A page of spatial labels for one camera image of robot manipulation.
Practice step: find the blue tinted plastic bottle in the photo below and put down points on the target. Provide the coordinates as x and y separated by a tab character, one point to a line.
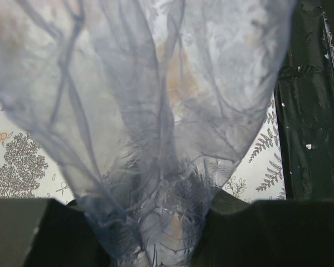
148	107

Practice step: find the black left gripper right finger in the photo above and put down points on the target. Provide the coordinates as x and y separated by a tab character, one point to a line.
267	233

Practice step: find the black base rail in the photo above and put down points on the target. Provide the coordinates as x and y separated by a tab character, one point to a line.
305	107

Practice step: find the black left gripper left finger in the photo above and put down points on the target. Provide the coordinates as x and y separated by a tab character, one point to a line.
44	232

